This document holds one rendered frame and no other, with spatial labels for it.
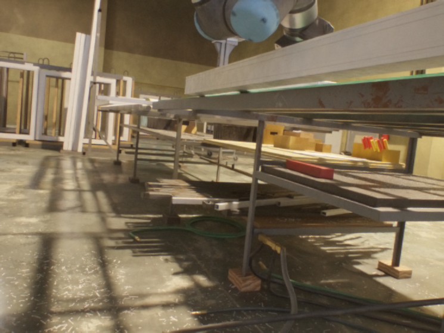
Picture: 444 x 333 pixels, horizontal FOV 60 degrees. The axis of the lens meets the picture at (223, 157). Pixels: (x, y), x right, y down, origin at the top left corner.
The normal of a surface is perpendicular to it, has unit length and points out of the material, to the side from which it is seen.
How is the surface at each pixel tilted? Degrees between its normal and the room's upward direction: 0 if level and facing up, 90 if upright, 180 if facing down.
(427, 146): 90
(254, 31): 141
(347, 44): 90
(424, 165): 90
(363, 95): 90
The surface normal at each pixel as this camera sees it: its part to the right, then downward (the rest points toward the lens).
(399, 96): -0.92, -0.06
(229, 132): 0.40, 0.15
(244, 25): -0.52, 0.76
